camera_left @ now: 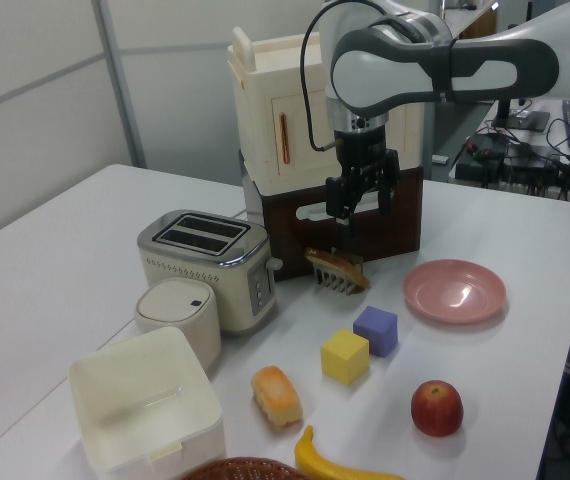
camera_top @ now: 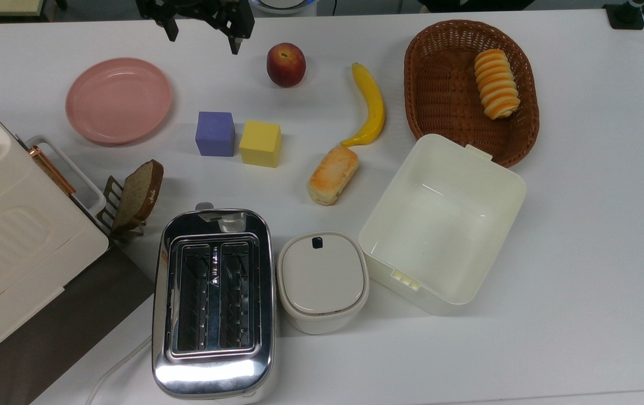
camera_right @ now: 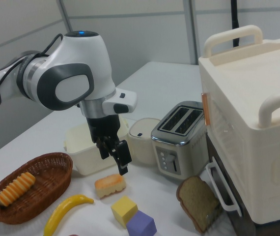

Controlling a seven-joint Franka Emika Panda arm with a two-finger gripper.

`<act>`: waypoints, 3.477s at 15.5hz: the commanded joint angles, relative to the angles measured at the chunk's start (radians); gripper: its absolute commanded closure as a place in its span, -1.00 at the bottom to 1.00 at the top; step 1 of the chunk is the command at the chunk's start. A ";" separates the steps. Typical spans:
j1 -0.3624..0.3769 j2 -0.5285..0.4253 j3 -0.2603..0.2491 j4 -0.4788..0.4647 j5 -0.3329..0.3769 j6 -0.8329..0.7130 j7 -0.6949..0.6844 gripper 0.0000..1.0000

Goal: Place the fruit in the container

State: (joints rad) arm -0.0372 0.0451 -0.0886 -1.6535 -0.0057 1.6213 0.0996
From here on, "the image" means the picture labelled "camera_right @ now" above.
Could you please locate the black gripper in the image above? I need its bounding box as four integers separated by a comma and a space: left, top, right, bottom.
85, 114, 133, 176

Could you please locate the cream open plastic container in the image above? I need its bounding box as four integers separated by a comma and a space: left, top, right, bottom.
63, 115, 130, 176

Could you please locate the small cream lidded bin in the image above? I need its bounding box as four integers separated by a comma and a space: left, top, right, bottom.
128, 118, 161, 166

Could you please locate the orange toy bread loaf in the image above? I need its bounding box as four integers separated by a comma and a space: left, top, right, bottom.
94, 174, 127, 199

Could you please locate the yellow foam cube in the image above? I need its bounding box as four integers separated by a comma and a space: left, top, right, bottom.
111, 195, 139, 229

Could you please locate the silver two-slot toaster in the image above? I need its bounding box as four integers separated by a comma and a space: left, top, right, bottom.
150, 100, 209, 180

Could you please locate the brown wicker basket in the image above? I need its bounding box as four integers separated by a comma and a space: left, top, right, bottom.
0, 152, 74, 225

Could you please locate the yellow toy banana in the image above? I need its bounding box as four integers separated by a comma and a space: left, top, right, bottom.
43, 194, 94, 236

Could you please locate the purple foam cube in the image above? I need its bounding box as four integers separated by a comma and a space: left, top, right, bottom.
126, 210, 158, 236

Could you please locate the brown bread slice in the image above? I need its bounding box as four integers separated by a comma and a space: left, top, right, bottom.
176, 176, 223, 234

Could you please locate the striped orange toy bread roll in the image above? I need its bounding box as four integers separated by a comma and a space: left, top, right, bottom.
0, 172, 36, 207

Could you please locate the large cream toy kitchen cabinet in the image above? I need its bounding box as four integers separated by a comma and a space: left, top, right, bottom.
198, 24, 280, 236

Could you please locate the black pole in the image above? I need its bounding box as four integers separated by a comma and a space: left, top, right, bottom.
229, 0, 241, 47

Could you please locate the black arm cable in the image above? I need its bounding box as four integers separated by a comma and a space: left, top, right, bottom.
0, 33, 64, 110

